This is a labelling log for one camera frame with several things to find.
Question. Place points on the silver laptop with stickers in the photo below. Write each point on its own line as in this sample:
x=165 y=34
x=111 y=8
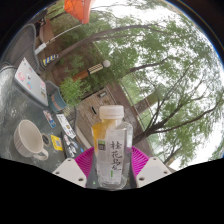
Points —
x=30 y=81

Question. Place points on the green plant in blue pot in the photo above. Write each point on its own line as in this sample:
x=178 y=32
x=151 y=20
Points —
x=71 y=90

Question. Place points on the tape roll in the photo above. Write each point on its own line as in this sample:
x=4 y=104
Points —
x=42 y=140

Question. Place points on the blue yellow striped bollard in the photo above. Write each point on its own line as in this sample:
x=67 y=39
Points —
x=50 y=60

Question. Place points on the dark-trunked green tree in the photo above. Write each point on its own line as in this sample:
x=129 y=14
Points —
x=100 y=36
x=146 y=133

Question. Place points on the white printed card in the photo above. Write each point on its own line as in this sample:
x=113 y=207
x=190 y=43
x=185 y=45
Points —
x=66 y=126

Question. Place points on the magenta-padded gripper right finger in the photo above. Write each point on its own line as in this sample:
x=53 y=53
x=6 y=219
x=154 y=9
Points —
x=153 y=170

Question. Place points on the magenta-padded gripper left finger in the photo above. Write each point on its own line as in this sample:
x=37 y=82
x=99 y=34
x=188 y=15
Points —
x=70 y=171

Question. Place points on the yellow card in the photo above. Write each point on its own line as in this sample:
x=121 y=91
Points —
x=56 y=142

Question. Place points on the white ribbed mug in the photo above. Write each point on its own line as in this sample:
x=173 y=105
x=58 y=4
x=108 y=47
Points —
x=26 y=140

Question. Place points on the clear plastic drink bottle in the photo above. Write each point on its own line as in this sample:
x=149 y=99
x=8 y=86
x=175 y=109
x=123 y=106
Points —
x=111 y=153

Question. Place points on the small colourful sticker card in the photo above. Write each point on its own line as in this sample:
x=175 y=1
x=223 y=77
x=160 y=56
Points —
x=49 y=119

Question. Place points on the globe-topped lamp post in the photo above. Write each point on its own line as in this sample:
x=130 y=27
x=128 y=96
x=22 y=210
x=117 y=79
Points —
x=91 y=70

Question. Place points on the orange canopy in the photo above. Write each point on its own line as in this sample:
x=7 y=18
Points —
x=78 y=10

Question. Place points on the black wall lantern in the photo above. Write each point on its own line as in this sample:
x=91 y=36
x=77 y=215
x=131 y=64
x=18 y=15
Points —
x=102 y=94

